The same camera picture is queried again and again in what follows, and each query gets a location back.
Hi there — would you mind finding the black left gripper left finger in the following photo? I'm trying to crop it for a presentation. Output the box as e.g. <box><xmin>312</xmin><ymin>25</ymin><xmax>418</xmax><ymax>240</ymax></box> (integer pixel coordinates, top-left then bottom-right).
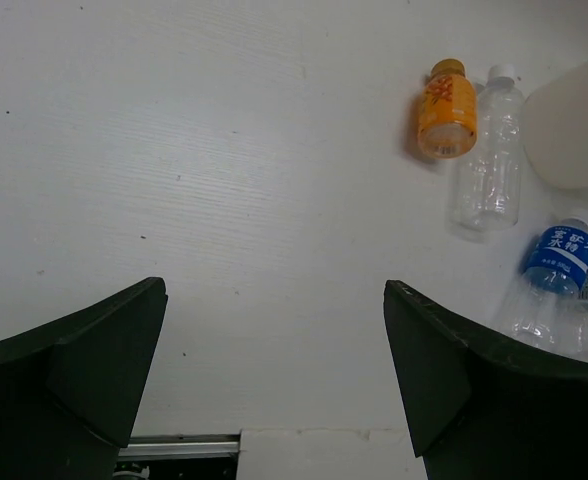
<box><xmin>0</xmin><ymin>277</ymin><xmax>168</xmax><ymax>479</ymax></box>

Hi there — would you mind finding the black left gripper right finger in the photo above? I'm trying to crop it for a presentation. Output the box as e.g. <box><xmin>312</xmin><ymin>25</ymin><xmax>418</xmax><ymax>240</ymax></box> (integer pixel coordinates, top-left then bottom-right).
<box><xmin>384</xmin><ymin>280</ymin><xmax>588</xmax><ymax>479</ymax></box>

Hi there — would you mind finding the blue label water bottle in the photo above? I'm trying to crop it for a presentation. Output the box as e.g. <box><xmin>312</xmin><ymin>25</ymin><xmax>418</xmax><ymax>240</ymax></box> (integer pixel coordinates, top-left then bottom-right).
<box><xmin>495</xmin><ymin>208</ymin><xmax>588</xmax><ymax>351</ymax></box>

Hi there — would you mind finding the clear plastic bottle white cap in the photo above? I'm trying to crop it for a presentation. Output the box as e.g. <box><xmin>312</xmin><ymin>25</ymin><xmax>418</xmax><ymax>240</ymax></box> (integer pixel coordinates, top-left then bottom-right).
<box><xmin>452</xmin><ymin>64</ymin><xmax>525</xmax><ymax>232</ymax></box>

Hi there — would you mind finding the orange juice bottle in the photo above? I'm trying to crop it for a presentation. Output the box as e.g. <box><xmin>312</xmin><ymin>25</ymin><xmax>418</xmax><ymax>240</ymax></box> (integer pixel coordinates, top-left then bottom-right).
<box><xmin>417</xmin><ymin>58</ymin><xmax>477</xmax><ymax>159</ymax></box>

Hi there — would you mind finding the cream plastic bin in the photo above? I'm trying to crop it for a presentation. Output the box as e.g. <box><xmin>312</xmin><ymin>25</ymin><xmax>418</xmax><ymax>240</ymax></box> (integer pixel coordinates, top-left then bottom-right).
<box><xmin>521</xmin><ymin>61</ymin><xmax>588</xmax><ymax>190</ymax></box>

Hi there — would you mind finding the aluminium table edge rail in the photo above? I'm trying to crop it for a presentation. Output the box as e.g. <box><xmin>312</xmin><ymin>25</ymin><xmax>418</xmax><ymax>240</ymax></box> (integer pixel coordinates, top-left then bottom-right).
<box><xmin>118</xmin><ymin>434</ymin><xmax>241</xmax><ymax>462</ymax></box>

